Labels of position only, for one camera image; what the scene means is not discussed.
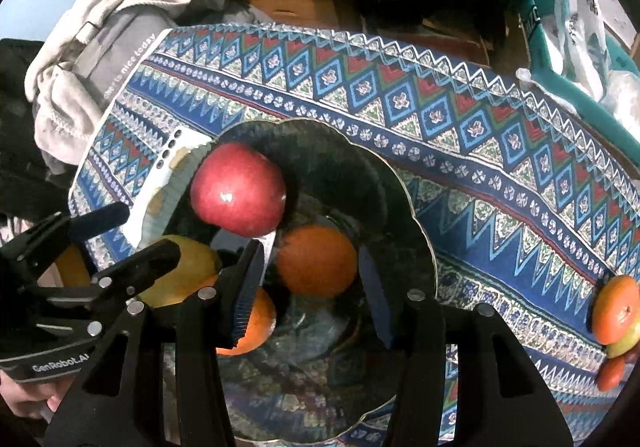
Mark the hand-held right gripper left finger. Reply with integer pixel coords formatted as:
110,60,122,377
44,239,266,447

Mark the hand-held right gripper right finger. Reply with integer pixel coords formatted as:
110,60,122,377
357,244,576,447

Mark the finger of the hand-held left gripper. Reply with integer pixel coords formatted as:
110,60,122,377
0,202,132,278
35,241,182,328

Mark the small tangerine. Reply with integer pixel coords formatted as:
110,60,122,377
200,274,277,357
276,224,359,299
50,244,93,290

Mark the yellow green mango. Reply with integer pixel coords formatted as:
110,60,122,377
135,234,223,309

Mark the dark red apple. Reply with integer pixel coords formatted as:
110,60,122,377
190,142,287,238

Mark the dark green glass bowl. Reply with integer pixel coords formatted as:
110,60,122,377
165,118,438,445

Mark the large orange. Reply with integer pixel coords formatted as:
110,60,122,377
591,275,640,346

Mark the pink red peach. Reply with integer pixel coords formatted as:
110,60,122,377
596,355,628,393

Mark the yellow pear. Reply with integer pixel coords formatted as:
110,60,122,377
605,324,640,359

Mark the person's left hand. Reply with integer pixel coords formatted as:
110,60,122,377
0,369,68,423

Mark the dark cloth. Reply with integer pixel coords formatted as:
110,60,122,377
0,39,71,228

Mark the pile of grey-white clothes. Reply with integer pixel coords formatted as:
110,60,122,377
24,0,166,172

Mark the blue patterned tablecloth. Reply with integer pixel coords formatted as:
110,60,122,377
67,24,640,447

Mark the plain cardboard box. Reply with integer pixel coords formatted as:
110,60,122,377
495,9,532,78

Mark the clear plastic bag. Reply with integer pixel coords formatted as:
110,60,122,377
602,69,640,140

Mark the white printed plastic bag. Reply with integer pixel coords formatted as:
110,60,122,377
530,0,636,98

